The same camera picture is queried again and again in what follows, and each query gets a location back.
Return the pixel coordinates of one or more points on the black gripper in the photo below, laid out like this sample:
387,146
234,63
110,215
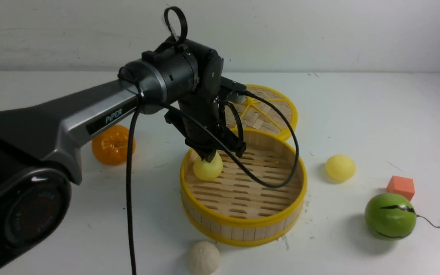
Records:
203,124

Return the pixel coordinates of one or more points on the yellow bun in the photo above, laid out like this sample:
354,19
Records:
208,171
340,168

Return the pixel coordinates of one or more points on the white bun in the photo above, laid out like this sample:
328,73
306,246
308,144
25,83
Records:
203,258

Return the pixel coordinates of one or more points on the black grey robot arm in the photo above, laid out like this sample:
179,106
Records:
40,145

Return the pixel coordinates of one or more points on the woven bamboo steamer lid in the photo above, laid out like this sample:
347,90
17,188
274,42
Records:
257,115

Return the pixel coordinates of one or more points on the bamboo steamer tray yellow rim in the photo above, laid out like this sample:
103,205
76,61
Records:
234,209

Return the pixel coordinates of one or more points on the orange toy tangerine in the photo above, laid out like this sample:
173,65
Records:
110,147

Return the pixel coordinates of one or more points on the green toy watermelon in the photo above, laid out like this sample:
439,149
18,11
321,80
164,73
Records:
390,216

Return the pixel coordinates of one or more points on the orange foam cube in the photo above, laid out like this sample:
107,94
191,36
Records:
402,186

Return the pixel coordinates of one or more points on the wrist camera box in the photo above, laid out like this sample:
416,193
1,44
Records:
231,91

